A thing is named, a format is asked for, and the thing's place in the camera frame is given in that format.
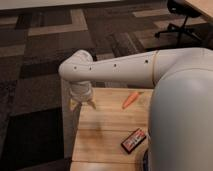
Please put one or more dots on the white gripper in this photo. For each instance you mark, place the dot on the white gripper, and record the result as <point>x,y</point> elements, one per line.
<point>81,92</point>

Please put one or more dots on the dark blue ceramic bowl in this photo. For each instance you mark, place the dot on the dark blue ceramic bowl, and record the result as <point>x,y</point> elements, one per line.
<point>145,161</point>

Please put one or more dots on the red black snack box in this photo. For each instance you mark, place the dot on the red black snack box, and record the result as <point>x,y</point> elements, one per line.
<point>133,140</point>

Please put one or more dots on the wooden desk corner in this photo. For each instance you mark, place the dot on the wooden desk corner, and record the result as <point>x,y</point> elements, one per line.
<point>205,7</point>

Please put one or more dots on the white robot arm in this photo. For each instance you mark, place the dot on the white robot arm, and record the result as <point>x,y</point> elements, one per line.
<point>180,124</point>

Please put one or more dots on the orange carrot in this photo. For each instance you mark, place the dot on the orange carrot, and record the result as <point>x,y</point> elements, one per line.
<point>130,99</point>

